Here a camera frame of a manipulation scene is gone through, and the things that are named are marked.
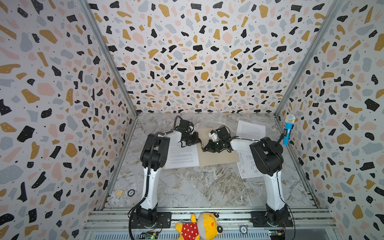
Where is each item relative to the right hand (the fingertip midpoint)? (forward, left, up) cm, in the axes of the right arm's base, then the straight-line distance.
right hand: (202, 146), depth 98 cm
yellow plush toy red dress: (-45, -2, +6) cm, 45 cm away
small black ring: (-29, +39, -3) cm, 49 cm away
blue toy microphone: (+4, -49, +22) cm, 54 cm away
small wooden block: (-29, +45, -1) cm, 54 cm away
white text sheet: (-7, +15, -1) cm, 16 cm away
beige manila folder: (-6, -4, -4) cm, 9 cm away
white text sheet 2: (+18, -36, -5) cm, 41 cm away
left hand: (+7, +1, 0) cm, 7 cm away
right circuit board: (-46, -37, -4) cm, 59 cm away
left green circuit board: (-48, +24, -2) cm, 53 cm away
